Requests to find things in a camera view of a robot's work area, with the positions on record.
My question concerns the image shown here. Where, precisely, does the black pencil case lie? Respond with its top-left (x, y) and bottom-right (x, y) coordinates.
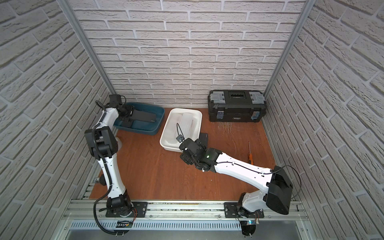
top-left (199, 133), bottom-right (209, 147)
top-left (130, 110), bottom-right (157, 123)

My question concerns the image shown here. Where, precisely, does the ribbed translucent pencil case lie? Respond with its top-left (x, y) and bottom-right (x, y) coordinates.
top-left (179, 113), bottom-right (194, 139)

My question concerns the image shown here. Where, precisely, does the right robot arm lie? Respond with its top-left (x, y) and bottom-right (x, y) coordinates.
top-left (177, 135), bottom-right (293, 218)

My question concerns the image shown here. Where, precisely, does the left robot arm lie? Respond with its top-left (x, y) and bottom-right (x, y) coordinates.
top-left (85, 95), bottom-right (133, 217)

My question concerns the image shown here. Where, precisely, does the black pencil case upright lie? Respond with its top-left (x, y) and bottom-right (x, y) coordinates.
top-left (199, 133), bottom-right (209, 147)

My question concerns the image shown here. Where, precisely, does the white storage bin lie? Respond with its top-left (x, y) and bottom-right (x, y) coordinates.
top-left (160, 108), bottom-right (203, 153)

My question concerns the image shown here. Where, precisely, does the teal storage bin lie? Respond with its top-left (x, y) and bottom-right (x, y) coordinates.
top-left (114, 103), bottom-right (165, 136)

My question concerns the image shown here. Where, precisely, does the clear tape roll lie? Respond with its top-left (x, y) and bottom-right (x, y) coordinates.
top-left (116, 137), bottom-right (123, 151)

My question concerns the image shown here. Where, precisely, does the black plastic toolbox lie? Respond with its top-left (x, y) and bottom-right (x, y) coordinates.
top-left (208, 90), bottom-right (267, 123)

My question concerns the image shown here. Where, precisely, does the small black clamp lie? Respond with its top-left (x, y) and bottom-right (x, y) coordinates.
top-left (94, 174), bottom-right (107, 186)

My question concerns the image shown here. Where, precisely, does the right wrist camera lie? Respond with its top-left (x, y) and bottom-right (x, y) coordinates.
top-left (176, 135), bottom-right (185, 143)

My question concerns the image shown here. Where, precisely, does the orange handled screwdriver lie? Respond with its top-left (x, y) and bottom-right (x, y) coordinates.
top-left (248, 142), bottom-right (254, 165)

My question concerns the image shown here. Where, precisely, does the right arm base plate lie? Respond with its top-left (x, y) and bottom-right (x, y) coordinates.
top-left (224, 202), bottom-right (265, 219)

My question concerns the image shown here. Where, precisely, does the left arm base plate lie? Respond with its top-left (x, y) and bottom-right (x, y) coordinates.
top-left (106, 202), bottom-right (148, 218)

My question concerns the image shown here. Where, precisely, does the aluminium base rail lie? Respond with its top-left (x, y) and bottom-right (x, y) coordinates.
top-left (63, 200), bottom-right (309, 221)

